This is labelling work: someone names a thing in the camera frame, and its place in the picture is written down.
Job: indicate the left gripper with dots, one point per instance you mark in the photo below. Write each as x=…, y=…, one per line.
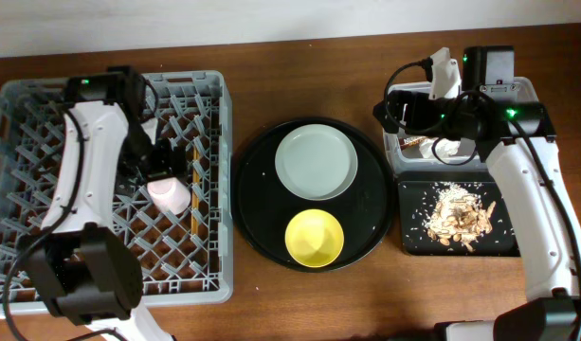
x=166, y=162

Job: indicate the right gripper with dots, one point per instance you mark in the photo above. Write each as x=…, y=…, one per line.
x=385, y=112

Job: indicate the pink plastic cup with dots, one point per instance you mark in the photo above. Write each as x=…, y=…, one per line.
x=169, y=195

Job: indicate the wooden chopstick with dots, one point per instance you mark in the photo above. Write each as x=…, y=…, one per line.
x=195, y=185
x=194, y=209

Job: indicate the white napkin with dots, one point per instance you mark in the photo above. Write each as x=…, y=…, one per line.
x=444, y=149

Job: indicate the gold snack wrapper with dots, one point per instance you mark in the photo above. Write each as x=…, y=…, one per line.
x=410, y=141

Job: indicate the food scraps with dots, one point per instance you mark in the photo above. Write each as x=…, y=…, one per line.
x=458, y=215

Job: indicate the grey round plate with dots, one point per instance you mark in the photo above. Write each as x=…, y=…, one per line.
x=316, y=162

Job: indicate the yellow bowl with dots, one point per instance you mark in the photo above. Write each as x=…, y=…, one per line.
x=314, y=238

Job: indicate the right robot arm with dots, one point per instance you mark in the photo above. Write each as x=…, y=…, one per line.
x=548, y=234

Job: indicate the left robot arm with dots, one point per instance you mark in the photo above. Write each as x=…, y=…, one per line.
x=79, y=267

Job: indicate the clear plastic waste bin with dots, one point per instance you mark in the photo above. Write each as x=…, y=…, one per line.
x=410, y=159

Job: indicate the grey plastic dishwasher rack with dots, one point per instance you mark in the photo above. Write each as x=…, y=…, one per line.
x=193, y=109

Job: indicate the black rectangular tray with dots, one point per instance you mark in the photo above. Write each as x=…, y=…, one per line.
x=419, y=193

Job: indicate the round black serving tray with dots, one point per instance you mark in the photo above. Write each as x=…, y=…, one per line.
x=262, y=207

